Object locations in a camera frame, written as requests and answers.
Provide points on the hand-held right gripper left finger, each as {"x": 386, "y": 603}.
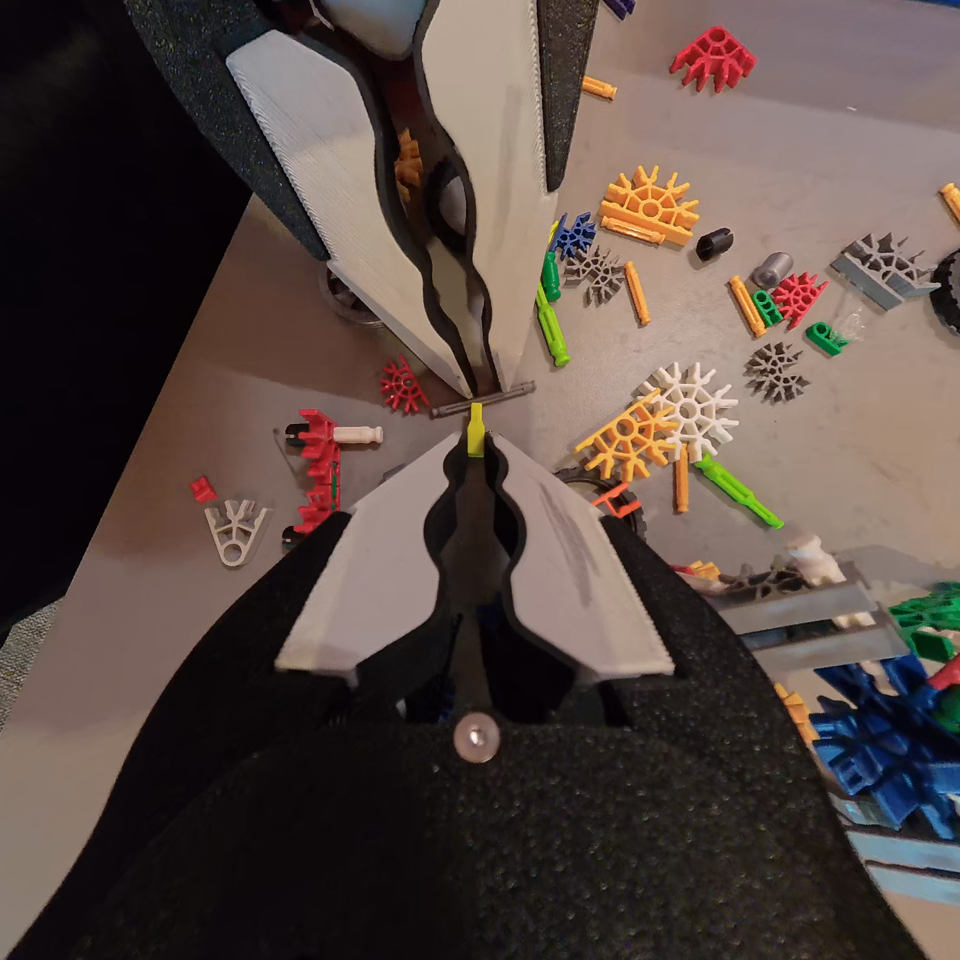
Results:
{"x": 360, "y": 592}

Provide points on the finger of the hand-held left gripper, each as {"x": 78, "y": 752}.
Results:
{"x": 322, "y": 150}
{"x": 510, "y": 150}

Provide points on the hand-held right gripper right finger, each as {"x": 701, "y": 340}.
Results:
{"x": 577, "y": 592}

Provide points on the lime green rod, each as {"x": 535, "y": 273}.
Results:
{"x": 553, "y": 330}
{"x": 739, "y": 491}

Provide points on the yellow clip connector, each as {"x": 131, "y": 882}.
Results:
{"x": 475, "y": 435}

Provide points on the thin dark grey rod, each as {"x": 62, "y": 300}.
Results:
{"x": 517, "y": 391}

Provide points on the black rubber tyre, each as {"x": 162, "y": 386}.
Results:
{"x": 637, "y": 517}
{"x": 949, "y": 292}

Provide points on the orange connector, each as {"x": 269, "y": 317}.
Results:
{"x": 619, "y": 499}

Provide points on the small blue fan connector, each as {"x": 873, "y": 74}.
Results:
{"x": 574, "y": 232}

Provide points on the short yellow rod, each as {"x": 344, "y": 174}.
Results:
{"x": 637, "y": 292}
{"x": 951, "y": 202}
{"x": 748, "y": 306}
{"x": 634, "y": 229}
{"x": 600, "y": 88}
{"x": 681, "y": 480}

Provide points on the grey cylinder spacer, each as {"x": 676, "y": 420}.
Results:
{"x": 772, "y": 268}
{"x": 394, "y": 472}

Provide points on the red connector rack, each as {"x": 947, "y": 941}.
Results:
{"x": 319, "y": 465}

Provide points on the beige triangular connector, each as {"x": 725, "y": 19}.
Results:
{"x": 238, "y": 517}

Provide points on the yellow half-circle connector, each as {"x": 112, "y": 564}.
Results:
{"x": 651, "y": 199}

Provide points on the dark grey snowflake connector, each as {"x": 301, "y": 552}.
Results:
{"x": 600, "y": 276}
{"x": 776, "y": 371}

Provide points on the grey spoked wheel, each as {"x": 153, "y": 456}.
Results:
{"x": 349, "y": 307}

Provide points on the large yellow fan connector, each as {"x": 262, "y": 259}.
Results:
{"x": 628, "y": 439}

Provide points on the small red clip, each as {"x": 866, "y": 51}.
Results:
{"x": 202, "y": 489}

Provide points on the small red snowflake connector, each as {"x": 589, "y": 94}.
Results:
{"x": 405, "y": 384}

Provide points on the white snowflake connector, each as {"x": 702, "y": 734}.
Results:
{"x": 694, "y": 409}

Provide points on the red fan connector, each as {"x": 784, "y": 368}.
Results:
{"x": 712, "y": 58}

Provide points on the black cylinder spacer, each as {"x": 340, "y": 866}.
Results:
{"x": 714, "y": 244}

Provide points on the person's dark clothing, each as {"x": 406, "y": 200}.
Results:
{"x": 75, "y": 300}

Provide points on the multicoloured construction toy model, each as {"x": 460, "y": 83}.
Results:
{"x": 862, "y": 675}

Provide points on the small green connector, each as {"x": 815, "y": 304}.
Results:
{"x": 766, "y": 307}

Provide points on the green clip connector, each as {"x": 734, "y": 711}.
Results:
{"x": 823, "y": 337}

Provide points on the clear plastic wrapper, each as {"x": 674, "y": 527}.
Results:
{"x": 851, "y": 319}

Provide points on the grey connector with flat strip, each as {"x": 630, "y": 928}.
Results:
{"x": 885, "y": 270}

